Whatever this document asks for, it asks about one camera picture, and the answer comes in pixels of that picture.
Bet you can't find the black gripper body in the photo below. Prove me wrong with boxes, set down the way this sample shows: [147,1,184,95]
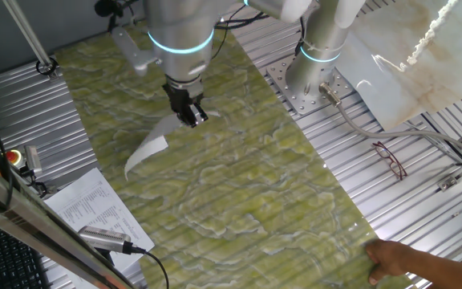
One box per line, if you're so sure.
[162,82,205,118]

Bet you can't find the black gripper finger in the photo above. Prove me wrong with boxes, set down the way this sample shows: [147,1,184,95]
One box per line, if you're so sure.
[190,103,209,124]
[176,105,197,129]

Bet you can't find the white paper sheet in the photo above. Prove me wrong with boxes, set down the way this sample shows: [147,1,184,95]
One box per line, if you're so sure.
[124,110,222,181]

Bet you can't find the green marble-pattern mat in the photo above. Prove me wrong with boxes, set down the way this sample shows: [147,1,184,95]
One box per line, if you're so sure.
[54,15,412,289]

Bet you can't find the person's bare forearm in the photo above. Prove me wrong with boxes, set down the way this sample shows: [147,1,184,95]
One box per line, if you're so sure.
[403,244,462,289]

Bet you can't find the person's hand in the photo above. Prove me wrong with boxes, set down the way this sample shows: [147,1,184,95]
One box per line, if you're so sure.
[365,238,411,286]

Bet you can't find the white paper with printed list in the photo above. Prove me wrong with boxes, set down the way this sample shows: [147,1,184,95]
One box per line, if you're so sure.
[43,167,156,273]

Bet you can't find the grey box device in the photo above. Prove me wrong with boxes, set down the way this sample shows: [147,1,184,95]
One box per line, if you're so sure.
[24,144,43,176]

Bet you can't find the red emergency stop button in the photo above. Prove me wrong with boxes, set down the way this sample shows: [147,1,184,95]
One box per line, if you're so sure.
[5,148,26,169]

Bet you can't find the red-framed eyeglasses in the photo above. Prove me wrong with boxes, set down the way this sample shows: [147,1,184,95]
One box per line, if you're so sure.
[371,140,408,181]

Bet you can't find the black keyboard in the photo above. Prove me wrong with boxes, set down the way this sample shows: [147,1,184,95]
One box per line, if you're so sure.
[0,216,51,289]

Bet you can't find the white marble-pattern sheet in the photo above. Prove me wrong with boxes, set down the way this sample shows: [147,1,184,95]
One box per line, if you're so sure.
[334,0,462,132]

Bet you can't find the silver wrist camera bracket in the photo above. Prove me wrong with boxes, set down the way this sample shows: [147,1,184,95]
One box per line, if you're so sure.
[109,26,162,77]

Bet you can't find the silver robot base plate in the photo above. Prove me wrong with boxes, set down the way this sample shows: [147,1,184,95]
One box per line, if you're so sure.
[265,54,355,116]

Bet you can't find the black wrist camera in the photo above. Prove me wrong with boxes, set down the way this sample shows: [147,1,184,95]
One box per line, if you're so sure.
[93,0,124,18]

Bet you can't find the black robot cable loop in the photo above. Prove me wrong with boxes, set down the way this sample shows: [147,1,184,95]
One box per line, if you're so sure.
[294,18,306,57]

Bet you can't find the grey cable with metal connector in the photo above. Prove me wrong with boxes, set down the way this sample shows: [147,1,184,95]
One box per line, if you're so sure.
[318,82,462,161]

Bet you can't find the silver depth camera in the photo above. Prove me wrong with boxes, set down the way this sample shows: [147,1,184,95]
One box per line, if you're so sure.
[77,225,134,256]

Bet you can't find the black camera cable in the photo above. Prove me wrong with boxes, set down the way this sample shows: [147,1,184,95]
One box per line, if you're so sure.
[130,245,171,289]

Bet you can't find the black mount clamp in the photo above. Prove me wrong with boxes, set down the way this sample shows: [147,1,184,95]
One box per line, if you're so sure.
[18,166,50,198]

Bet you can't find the aluminium camera support pole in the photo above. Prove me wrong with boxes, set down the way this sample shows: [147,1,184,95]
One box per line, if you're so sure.
[2,0,60,79]

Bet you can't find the aluminium frame beam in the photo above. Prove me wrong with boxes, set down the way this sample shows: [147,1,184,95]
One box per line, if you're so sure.
[0,154,136,289]

